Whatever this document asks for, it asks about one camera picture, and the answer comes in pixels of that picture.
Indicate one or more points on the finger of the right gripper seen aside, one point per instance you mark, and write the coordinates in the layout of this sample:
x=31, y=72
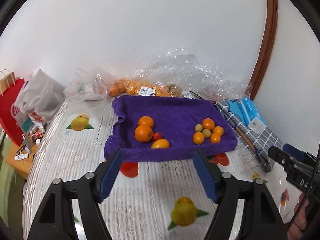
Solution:
x=282, y=158

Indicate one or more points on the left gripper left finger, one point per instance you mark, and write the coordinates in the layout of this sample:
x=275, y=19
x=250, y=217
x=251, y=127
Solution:
x=54, y=218

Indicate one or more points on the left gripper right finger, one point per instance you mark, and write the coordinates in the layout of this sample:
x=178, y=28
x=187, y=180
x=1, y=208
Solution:
x=260, y=218

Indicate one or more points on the small orange kumquat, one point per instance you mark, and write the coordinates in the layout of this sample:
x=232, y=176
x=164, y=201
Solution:
x=215, y=138
x=219, y=130
x=208, y=123
x=198, y=138

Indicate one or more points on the small yellow-green fruit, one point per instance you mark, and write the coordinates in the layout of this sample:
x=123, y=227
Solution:
x=206, y=133

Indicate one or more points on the oval orange fruit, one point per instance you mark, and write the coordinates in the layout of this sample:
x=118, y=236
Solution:
x=160, y=143

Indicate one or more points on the orange persimmon with stem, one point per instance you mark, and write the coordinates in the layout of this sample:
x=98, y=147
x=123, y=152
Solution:
x=143, y=133

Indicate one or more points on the small red fruit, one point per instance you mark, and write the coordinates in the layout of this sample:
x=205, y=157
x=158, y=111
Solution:
x=156, y=136

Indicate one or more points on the large orange mandarin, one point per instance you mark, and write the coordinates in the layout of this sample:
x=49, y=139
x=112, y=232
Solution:
x=147, y=121

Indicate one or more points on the olive green round fruit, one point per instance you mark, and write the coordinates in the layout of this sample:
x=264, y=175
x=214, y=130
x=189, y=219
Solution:
x=198, y=128

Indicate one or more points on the right hand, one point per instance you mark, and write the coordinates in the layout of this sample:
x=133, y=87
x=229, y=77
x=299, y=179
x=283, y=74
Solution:
x=300, y=223

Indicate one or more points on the grey checked folded cloth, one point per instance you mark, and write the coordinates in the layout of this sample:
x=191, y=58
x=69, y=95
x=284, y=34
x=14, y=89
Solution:
x=258, y=143

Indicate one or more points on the blue tissue pack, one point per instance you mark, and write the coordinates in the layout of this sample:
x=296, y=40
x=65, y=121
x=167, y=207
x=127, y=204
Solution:
x=252, y=117

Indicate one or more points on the wooden side table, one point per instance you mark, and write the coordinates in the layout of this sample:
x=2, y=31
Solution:
x=21, y=163

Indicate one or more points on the white plastic bag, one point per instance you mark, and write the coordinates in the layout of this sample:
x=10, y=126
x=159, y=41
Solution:
x=40, y=95

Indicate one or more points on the purple towel covered tray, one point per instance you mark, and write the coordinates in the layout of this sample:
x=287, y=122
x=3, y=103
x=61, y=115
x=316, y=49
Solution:
x=174, y=118

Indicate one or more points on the red paper shopping bag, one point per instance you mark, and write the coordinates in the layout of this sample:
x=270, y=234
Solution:
x=10, y=88

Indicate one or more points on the crumpled clear plastic bag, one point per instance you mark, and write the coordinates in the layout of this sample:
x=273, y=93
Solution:
x=177, y=73

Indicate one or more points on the clear bag of oranges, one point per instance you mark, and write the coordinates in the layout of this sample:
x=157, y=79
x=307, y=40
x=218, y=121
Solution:
x=144, y=87

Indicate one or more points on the brown wooden door frame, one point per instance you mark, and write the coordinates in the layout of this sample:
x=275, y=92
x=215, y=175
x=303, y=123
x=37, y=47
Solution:
x=266, y=47

